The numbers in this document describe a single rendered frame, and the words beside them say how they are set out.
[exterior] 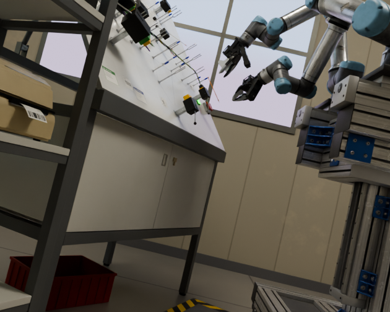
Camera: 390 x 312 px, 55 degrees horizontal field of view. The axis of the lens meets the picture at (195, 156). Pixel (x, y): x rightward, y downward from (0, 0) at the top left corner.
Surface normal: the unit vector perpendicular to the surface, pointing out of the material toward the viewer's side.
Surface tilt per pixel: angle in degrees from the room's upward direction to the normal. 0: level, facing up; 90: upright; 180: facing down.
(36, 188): 90
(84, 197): 90
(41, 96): 72
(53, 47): 90
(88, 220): 90
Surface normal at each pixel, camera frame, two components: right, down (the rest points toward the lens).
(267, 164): 0.00, -0.07
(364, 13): -0.88, -0.17
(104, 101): 0.89, 0.18
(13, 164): -0.40, -0.16
